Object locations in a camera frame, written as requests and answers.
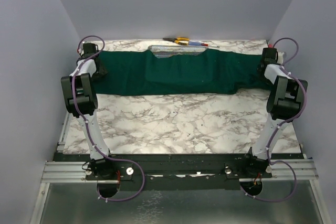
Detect dark green surgical cloth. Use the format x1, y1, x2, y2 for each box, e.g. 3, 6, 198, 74
93, 49, 270, 96

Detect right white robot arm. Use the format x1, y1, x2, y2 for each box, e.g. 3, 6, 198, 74
250, 47, 308, 160

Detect metal mesh instrument tray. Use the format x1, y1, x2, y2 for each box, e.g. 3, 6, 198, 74
148, 45, 208, 58

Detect yellow handled pliers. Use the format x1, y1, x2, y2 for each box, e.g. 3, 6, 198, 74
163, 37, 190, 46

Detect aluminium extrusion frame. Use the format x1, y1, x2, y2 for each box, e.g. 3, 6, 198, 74
28, 113, 91, 224

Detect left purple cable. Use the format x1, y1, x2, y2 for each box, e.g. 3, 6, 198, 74
72, 35, 145, 204

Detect blue red pen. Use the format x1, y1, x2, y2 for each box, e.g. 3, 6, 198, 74
188, 41, 219, 48

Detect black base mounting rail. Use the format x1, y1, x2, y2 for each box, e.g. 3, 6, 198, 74
54, 154, 312, 196

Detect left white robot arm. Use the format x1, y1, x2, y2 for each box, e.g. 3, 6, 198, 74
61, 42, 110, 161

